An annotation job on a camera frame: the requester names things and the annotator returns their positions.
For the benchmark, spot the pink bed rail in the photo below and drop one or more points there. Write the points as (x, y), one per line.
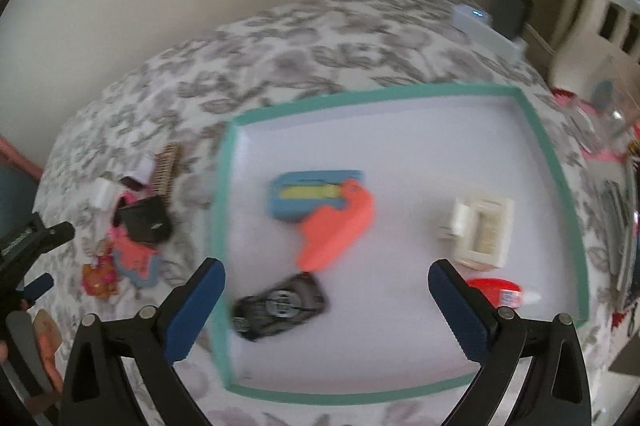
(15, 152)

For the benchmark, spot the white hair claw clip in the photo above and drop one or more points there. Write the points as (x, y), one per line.
(480, 228)

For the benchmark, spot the floral blanket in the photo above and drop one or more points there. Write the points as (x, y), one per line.
(310, 51)

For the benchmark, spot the gold black patterned lighter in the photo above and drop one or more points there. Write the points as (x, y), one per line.
(167, 171)

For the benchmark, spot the person's left hand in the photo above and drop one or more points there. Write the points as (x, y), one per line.
(48, 348)

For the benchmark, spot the white cutout furniture panel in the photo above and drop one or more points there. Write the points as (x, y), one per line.
(590, 6)

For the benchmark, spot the black toy car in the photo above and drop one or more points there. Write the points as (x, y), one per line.
(280, 306)

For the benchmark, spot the clear plastic container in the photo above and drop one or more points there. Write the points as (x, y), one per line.
(607, 106)

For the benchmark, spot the white black plastic gadget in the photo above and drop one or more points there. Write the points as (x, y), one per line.
(137, 173)

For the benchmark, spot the white power strip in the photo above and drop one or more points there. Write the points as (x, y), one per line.
(487, 31)

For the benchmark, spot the grey flat device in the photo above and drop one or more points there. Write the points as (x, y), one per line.
(620, 226)

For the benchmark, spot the red glue bottle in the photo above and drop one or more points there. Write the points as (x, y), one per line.
(492, 291)

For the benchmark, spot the small coral blue toy piece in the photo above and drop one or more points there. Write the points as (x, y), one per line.
(136, 260)

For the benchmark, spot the black charger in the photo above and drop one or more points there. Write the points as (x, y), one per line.
(510, 13)

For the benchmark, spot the teal-rimmed white tray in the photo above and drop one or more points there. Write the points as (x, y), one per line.
(400, 156)

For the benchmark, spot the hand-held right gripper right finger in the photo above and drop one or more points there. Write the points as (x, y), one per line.
(457, 311)

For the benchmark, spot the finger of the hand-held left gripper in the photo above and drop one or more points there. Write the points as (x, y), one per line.
(57, 232)
(37, 287)

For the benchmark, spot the white translucent plastic cap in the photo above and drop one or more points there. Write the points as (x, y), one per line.
(105, 193)

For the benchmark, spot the pink haired doll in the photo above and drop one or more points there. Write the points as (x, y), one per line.
(100, 277)

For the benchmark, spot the black power adapter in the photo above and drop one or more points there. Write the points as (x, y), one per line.
(145, 221)

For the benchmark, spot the large coral blue toy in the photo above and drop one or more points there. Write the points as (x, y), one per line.
(340, 226)

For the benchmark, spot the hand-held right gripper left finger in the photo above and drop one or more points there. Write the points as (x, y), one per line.
(195, 311)

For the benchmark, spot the pink sunglasses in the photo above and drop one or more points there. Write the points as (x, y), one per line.
(120, 231)

